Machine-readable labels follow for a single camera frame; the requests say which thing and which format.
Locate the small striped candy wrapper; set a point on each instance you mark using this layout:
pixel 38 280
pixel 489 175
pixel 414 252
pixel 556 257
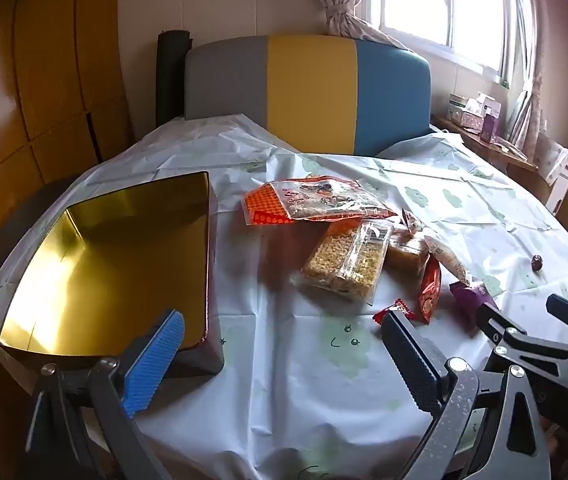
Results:
pixel 410 221

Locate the purple box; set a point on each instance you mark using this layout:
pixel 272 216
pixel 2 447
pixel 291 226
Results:
pixel 489 127

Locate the yellow cracker pack clear wrapper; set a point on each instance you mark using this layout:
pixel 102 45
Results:
pixel 339 260

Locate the black rolled mat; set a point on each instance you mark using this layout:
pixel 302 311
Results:
pixel 173 75

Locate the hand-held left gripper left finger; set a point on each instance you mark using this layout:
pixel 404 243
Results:
pixel 156 360

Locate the maroon tin box gold inside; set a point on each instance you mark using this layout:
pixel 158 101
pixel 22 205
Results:
pixel 114 260

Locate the white carton box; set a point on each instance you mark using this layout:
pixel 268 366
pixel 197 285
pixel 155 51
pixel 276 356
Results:
pixel 561 180

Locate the large orange red snack bag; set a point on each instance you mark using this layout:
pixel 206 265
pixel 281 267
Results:
pixel 314 200

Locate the brown dried date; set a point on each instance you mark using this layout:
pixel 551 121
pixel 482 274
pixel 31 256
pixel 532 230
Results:
pixel 536 262

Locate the green white tissue box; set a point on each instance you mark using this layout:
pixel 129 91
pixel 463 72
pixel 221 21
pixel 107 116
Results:
pixel 459 106

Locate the floral tied curtain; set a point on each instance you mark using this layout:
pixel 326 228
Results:
pixel 344 5

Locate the white tablecloth green cloud print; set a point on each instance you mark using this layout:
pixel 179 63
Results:
pixel 289 360

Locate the white stick packet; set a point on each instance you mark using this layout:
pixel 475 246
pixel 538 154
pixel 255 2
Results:
pixel 446 260

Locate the grey yellow blue sofa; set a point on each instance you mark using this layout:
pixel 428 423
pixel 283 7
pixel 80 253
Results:
pixel 309 90

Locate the red gold snack packet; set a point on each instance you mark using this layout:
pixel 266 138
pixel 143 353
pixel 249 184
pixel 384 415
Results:
pixel 430 295

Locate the small white box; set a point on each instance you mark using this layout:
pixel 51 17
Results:
pixel 490 105

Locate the purple snack packet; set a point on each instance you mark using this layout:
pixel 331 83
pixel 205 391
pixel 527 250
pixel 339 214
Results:
pixel 466 296

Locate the brown wooden wardrobe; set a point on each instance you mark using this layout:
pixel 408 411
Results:
pixel 39 85

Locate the floral window-side curtain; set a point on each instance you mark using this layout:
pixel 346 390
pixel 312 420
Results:
pixel 524 60

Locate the sparkly tissue box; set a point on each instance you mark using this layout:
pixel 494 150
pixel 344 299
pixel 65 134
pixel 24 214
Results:
pixel 474 121

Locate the window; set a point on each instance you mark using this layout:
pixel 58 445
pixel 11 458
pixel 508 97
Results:
pixel 429 0

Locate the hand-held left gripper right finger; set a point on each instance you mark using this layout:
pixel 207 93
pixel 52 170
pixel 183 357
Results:
pixel 411 360

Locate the brown cake clear packet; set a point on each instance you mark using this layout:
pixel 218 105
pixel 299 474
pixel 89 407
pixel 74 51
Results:
pixel 406 257

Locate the small red candy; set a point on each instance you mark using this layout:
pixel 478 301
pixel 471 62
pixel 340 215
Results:
pixel 396 310

